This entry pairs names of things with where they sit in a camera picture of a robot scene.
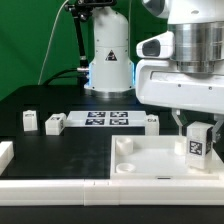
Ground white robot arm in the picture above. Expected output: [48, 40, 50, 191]
[136, 0, 224, 140]

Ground white U-shaped fence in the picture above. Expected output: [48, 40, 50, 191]
[0, 140, 224, 207]

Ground white square tabletop part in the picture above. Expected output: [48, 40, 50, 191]
[110, 135, 224, 180]

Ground white cable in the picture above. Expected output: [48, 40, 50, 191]
[37, 0, 70, 86]

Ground white marker base plate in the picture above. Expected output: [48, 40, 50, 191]
[66, 111, 146, 127]

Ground black cables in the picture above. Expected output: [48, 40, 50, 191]
[43, 68, 84, 86]

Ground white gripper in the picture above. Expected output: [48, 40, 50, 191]
[136, 59, 224, 143]

